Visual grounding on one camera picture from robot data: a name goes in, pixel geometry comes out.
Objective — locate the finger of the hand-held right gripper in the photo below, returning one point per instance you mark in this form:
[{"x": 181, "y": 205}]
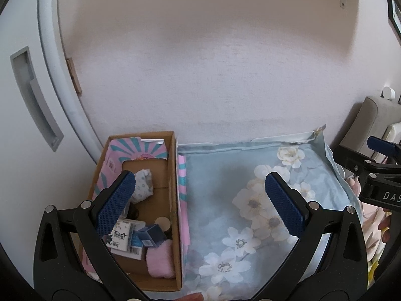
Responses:
[
  {"x": 380, "y": 144},
  {"x": 351, "y": 158}
]

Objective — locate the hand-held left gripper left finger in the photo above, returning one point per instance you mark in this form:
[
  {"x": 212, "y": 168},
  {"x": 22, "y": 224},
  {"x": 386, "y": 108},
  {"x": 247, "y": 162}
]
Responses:
[{"x": 116, "y": 203}]

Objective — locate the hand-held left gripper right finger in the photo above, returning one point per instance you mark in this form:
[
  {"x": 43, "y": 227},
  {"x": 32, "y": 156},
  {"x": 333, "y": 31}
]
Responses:
[{"x": 283, "y": 203}]

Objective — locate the black cosmetic jar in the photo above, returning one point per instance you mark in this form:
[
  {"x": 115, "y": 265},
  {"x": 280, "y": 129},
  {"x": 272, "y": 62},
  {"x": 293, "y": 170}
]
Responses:
[{"x": 134, "y": 211}]

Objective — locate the dental floss picks packet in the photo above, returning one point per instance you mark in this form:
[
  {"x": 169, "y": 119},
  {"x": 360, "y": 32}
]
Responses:
[{"x": 125, "y": 241}]

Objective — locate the small blue box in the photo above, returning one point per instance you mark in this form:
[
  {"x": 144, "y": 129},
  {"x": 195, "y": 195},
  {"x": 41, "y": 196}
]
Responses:
[{"x": 151, "y": 235}]

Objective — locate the pink teal printed cardboard box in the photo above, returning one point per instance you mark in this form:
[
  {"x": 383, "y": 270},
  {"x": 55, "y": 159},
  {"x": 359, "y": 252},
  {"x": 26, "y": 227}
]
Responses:
[{"x": 156, "y": 175}]

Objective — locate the beige round lid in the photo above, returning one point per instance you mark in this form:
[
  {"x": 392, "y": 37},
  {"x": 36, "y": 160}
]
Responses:
[{"x": 163, "y": 223}]

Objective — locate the pink towel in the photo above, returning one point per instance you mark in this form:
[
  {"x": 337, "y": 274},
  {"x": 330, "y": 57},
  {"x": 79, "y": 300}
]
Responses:
[{"x": 161, "y": 261}]

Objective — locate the person's right hand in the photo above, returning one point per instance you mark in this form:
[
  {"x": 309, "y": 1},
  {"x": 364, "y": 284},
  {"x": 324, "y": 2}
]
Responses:
[{"x": 385, "y": 227}]

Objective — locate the grey cushioned chair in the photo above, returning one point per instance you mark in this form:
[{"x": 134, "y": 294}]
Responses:
[{"x": 366, "y": 122}]

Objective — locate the white patterned cloth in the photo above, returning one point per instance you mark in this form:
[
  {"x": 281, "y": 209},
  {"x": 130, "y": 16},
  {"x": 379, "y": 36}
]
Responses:
[{"x": 142, "y": 185}]

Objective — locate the pink plush toy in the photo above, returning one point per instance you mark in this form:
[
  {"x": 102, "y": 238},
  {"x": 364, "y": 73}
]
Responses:
[{"x": 372, "y": 235}]

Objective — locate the white round knob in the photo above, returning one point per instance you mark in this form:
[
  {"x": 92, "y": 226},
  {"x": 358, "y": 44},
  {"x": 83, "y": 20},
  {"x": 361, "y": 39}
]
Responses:
[{"x": 388, "y": 92}]

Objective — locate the blue floral cloth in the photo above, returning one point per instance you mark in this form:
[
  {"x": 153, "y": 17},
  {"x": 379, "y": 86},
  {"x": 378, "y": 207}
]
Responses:
[{"x": 219, "y": 178}]

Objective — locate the white wardrobe door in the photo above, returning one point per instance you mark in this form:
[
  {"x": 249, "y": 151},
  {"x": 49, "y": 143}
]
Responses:
[{"x": 18, "y": 169}]

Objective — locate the dark picture frame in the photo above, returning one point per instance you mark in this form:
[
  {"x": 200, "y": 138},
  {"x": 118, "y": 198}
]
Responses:
[{"x": 394, "y": 15}]

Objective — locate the wooden wall block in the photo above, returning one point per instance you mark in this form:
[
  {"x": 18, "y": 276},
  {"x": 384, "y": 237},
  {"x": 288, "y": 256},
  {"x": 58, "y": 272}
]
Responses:
[{"x": 74, "y": 76}]

